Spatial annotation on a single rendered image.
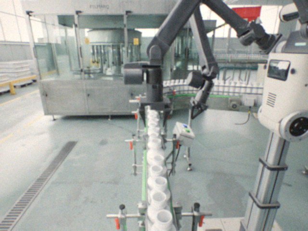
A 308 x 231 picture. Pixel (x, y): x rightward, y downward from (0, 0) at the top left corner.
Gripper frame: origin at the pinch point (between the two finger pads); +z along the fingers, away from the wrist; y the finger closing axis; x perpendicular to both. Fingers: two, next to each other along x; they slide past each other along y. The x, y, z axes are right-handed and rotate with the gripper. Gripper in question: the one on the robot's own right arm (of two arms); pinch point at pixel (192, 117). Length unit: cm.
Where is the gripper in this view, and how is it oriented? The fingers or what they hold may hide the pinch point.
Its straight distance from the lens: 97.1
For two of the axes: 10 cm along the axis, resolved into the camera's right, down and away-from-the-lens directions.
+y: 0.3, 3.3, -9.4
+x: 9.4, 3.2, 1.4
